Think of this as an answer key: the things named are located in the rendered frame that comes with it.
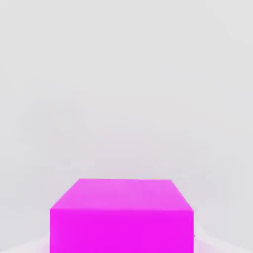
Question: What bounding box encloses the small magenta cube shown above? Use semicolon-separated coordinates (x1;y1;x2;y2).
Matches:
49;178;195;253

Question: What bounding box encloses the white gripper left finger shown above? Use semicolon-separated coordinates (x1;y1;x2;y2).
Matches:
7;235;50;253

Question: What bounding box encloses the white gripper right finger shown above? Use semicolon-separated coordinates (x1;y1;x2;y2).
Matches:
193;230;252;253

